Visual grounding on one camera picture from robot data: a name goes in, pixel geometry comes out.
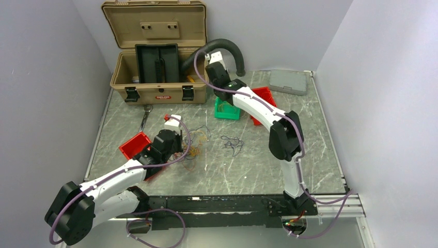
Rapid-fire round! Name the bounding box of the black toolbox tray insert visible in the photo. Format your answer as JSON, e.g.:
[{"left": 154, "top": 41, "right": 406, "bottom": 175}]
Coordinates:
[{"left": 135, "top": 43, "right": 180, "bottom": 84}]

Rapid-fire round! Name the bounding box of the green plastic bin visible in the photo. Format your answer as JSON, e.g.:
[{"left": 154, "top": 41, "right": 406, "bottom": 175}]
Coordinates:
[{"left": 214, "top": 98, "right": 240, "bottom": 120}]

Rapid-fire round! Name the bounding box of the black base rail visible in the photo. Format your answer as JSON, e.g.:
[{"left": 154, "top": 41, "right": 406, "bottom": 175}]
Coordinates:
[{"left": 114, "top": 193, "right": 319, "bottom": 230}]

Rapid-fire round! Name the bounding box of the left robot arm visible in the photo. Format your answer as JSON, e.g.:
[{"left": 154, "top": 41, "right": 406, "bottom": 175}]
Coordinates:
[{"left": 44, "top": 128, "right": 183, "bottom": 245}]

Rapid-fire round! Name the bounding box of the grey plastic case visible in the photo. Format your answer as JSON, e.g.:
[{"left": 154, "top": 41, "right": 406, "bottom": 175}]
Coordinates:
[{"left": 269, "top": 70, "right": 310, "bottom": 96}]

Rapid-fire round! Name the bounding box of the metal wrench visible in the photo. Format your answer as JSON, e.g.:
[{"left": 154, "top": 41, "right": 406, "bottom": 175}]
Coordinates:
[{"left": 138, "top": 104, "right": 153, "bottom": 132}]

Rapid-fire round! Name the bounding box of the red plastic bin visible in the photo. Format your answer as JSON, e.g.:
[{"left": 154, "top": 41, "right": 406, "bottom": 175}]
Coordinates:
[{"left": 252, "top": 86, "right": 277, "bottom": 107}]

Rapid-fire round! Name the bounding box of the tan plastic toolbox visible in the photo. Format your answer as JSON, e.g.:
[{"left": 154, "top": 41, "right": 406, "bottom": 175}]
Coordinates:
[{"left": 101, "top": 1, "right": 207, "bottom": 105}]

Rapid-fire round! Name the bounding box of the red flat bin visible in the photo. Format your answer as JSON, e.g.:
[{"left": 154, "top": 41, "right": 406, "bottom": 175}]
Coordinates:
[{"left": 118, "top": 131, "right": 163, "bottom": 181}]

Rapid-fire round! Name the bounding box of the yellow tool in toolbox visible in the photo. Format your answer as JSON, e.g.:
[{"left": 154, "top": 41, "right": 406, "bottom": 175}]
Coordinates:
[{"left": 186, "top": 75, "right": 195, "bottom": 83}]

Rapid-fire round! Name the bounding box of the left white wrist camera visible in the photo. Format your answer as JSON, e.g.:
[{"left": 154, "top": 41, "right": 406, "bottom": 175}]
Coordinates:
[{"left": 164, "top": 114, "right": 182, "bottom": 133}]

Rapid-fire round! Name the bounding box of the black corrugated hose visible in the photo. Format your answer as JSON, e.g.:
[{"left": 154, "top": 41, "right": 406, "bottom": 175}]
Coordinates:
[{"left": 180, "top": 38, "right": 246, "bottom": 78}]

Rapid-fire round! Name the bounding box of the aluminium frame profile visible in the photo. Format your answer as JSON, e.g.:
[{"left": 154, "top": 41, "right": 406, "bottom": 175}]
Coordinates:
[{"left": 313, "top": 193, "right": 366, "bottom": 220}]

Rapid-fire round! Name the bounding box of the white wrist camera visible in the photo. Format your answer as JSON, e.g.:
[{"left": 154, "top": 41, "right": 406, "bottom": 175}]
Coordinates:
[
  {"left": 205, "top": 51, "right": 228, "bottom": 71},
  {"left": 164, "top": 114, "right": 182, "bottom": 133}
]

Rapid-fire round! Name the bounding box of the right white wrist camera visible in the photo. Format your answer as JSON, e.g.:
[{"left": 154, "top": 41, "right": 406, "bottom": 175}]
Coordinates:
[{"left": 205, "top": 51, "right": 228, "bottom": 71}]

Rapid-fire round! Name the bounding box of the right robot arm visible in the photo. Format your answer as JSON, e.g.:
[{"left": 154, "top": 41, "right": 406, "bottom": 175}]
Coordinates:
[{"left": 206, "top": 62, "right": 318, "bottom": 215}]

